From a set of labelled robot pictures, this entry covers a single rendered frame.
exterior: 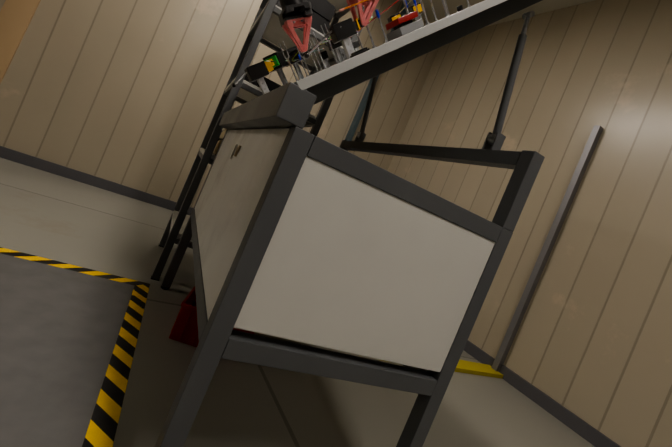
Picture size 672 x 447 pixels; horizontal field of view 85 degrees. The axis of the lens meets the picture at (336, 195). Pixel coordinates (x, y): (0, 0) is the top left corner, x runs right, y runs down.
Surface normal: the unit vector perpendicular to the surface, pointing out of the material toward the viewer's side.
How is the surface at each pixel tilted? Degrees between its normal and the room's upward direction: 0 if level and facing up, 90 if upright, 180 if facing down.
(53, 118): 90
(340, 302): 90
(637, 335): 90
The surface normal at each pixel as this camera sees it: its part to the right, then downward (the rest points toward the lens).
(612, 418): -0.80, -0.33
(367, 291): 0.37, 0.16
